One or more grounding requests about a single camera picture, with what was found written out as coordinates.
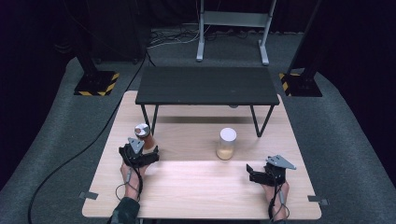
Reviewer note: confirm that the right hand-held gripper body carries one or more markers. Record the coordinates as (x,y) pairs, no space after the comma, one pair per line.
(277,171)

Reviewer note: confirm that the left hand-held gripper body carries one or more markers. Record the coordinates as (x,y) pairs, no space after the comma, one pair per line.
(132,155)

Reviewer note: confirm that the silver lid brown jar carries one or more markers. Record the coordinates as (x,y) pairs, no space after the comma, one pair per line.
(148,140)

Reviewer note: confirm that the person's right hand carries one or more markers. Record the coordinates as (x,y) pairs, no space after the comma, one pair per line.
(277,194)

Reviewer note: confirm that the person's left hand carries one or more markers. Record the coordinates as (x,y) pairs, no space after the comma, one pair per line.
(132,183)

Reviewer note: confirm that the white lid clear jar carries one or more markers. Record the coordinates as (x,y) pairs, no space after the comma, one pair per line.
(226,146)

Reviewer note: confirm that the grey tape strip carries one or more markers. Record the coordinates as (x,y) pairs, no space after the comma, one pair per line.
(88,195)
(317,199)

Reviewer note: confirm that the black stand with striped base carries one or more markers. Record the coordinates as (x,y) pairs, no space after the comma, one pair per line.
(303,85)
(95,82)

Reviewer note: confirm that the black raised shelf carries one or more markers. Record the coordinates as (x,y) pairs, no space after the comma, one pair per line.
(205,84)

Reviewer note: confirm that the black wheeled cabinet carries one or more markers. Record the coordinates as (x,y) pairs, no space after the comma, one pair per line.
(118,37)

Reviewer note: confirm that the grey metal stand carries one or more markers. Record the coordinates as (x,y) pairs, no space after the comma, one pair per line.
(233,18)

